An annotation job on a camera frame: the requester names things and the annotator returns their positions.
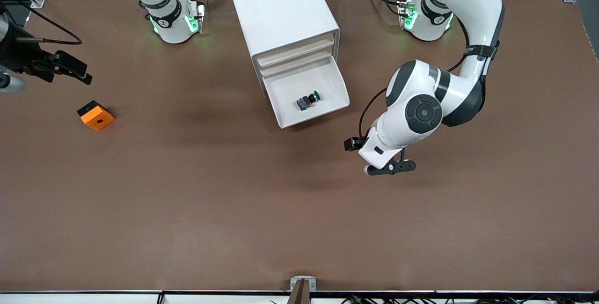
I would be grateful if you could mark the brown camera post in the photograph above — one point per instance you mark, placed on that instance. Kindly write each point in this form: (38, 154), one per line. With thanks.
(299, 294)

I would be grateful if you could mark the brown table mat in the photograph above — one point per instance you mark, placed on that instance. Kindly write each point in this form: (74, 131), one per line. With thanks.
(234, 201)

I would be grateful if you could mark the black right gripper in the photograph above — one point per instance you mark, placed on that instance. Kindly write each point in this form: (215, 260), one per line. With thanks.
(18, 56)

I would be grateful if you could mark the white table edge rail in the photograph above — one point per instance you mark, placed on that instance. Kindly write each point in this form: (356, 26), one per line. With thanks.
(93, 298)

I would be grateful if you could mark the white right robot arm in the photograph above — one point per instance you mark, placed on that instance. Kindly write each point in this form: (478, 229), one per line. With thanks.
(171, 28)

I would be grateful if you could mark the green-capped blue push button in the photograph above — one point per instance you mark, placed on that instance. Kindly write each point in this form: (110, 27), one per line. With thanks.
(305, 103)

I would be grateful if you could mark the orange black block with hole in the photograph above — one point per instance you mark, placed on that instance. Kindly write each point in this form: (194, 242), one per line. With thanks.
(97, 117)

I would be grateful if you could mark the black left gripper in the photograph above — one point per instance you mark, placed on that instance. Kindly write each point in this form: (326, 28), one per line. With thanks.
(352, 144)

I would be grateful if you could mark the white drawer cabinet housing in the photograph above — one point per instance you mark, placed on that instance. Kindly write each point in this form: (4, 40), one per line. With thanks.
(281, 9)

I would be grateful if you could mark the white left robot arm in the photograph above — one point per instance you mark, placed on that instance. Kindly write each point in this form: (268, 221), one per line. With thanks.
(412, 84)

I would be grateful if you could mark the white plastic drawer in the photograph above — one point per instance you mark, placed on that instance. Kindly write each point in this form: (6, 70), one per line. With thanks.
(323, 86)
(295, 52)
(297, 62)
(299, 69)

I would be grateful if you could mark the grey metal bracket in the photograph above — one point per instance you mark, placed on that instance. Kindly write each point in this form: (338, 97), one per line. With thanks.
(303, 281)

